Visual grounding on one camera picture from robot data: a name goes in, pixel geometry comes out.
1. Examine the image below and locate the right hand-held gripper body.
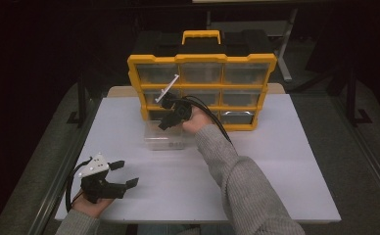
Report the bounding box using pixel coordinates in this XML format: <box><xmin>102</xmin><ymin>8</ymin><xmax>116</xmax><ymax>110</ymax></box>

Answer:
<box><xmin>155</xmin><ymin>73</ymin><xmax>194</xmax><ymax>126</ymax></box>

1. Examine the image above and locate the grey metal desk leg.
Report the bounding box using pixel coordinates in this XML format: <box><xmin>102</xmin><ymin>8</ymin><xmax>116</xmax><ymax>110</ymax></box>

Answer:
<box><xmin>275</xmin><ymin>9</ymin><xmax>300</xmax><ymax>83</ymax></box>

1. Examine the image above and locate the person's left hand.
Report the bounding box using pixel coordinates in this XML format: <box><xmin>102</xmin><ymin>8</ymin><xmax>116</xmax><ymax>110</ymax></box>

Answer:
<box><xmin>71</xmin><ymin>193</ymin><xmax>115</xmax><ymax>219</ymax></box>

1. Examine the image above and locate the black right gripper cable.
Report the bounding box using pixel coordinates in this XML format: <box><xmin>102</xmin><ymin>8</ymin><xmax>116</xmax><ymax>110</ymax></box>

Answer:
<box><xmin>182</xmin><ymin>95</ymin><xmax>234</xmax><ymax>145</ymax></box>

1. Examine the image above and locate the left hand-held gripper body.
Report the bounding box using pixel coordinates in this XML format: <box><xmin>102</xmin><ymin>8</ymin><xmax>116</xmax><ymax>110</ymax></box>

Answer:
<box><xmin>77</xmin><ymin>153</ymin><xmax>128</xmax><ymax>205</ymax></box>

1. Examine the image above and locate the person's right hand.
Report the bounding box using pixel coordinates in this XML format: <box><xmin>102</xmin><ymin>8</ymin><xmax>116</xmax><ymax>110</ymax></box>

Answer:
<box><xmin>181</xmin><ymin>106</ymin><xmax>214</xmax><ymax>134</ymax></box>

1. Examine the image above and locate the black metal stand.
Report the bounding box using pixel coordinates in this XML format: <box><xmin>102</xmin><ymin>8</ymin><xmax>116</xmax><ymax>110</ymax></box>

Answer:
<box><xmin>66</xmin><ymin>76</ymin><xmax>89</xmax><ymax>126</ymax></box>
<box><xmin>345</xmin><ymin>67</ymin><xmax>374</xmax><ymax>127</ymax></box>

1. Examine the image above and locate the clear plastic drawer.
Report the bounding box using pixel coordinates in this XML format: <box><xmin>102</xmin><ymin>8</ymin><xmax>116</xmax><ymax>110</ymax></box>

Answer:
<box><xmin>143</xmin><ymin>119</ymin><xmax>186</xmax><ymax>152</ymax></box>

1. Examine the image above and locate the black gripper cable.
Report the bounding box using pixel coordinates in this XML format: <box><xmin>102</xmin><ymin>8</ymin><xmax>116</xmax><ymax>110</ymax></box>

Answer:
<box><xmin>182</xmin><ymin>95</ymin><xmax>234</xmax><ymax>145</ymax></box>
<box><xmin>65</xmin><ymin>157</ymin><xmax>94</xmax><ymax>213</ymax></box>

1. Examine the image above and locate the yellow drawer organizer cabinet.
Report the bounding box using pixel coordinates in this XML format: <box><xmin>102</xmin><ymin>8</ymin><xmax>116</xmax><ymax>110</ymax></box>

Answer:
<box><xmin>127</xmin><ymin>28</ymin><xmax>278</xmax><ymax>132</ymax></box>

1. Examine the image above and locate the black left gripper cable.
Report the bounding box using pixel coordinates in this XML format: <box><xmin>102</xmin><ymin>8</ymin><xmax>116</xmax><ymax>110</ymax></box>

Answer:
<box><xmin>65</xmin><ymin>157</ymin><xmax>94</xmax><ymax>213</ymax></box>

